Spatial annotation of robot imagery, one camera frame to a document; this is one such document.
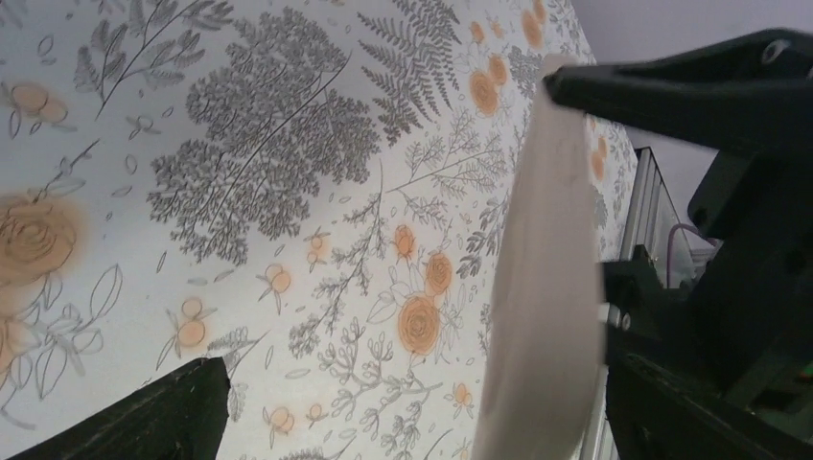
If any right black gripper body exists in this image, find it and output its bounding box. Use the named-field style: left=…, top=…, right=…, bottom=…
left=604, top=153, right=812, bottom=459

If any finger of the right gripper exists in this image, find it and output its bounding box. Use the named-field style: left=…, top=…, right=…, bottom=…
left=544, top=29, right=812, bottom=159

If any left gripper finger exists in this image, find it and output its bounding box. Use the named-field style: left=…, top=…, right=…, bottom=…
left=14, top=357, right=230, bottom=460

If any phone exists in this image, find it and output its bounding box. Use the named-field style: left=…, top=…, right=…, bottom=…
left=472, top=89, right=604, bottom=459

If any floral patterned table mat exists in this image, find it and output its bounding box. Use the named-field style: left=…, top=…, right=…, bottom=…
left=0, top=0, right=639, bottom=460

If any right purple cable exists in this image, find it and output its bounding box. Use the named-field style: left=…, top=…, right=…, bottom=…
left=665, top=222, right=719, bottom=290

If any aluminium rail frame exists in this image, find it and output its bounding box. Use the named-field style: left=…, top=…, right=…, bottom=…
left=578, top=147, right=696, bottom=460

